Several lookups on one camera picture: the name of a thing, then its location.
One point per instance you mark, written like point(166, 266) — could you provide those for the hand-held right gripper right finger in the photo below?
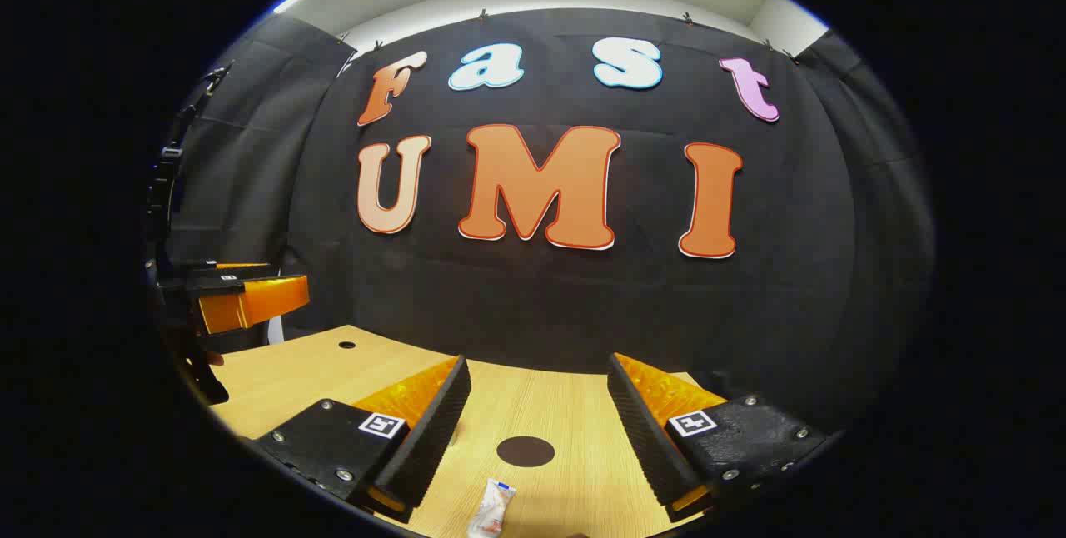
point(641, 430)

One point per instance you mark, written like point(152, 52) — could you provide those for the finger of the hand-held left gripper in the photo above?
point(266, 301)
point(241, 266)

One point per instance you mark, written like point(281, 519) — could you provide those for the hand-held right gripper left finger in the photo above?
point(433, 430)

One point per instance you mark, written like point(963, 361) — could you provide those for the dark brown round coaster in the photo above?
point(525, 451)

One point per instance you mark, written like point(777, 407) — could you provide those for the white toothpaste tube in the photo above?
point(491, 509)

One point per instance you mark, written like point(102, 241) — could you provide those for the wooden desktop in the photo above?
point(533, 405)

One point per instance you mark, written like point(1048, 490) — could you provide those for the white panel edge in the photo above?
point(275, 330)

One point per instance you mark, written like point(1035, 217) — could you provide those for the ceiling light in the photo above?
point(291, 1)

